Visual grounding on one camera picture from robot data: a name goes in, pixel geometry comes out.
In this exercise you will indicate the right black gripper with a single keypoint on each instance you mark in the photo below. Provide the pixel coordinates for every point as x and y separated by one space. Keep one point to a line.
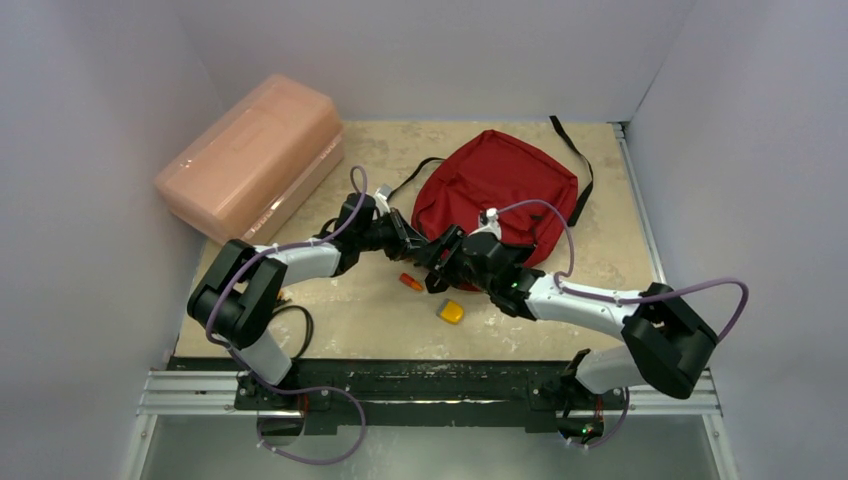
449 249

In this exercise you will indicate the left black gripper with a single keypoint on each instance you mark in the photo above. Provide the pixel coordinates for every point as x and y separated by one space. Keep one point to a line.
404 237

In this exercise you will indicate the red backpack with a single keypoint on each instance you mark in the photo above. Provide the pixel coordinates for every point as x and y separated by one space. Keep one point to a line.
498 170

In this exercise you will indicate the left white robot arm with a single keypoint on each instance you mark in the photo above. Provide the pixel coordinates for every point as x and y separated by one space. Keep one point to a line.
235 298

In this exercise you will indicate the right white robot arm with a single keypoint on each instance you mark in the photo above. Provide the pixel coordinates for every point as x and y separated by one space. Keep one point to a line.
666 344

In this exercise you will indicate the red orange marker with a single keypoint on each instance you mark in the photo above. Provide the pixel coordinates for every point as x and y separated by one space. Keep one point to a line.
411 282

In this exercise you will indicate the yellow grey eraser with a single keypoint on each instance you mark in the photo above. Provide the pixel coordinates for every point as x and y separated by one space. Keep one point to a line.
450 312

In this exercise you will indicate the pink translucent storage box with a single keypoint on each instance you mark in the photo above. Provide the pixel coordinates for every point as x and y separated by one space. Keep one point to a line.
248 174

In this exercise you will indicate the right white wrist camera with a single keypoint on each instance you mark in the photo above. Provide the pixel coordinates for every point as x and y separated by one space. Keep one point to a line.
488 222

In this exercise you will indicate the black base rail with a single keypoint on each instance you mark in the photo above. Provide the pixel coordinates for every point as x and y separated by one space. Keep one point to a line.
536 396

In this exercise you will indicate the aluminium frame rail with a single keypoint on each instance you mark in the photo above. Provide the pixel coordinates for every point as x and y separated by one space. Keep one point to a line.
675 439

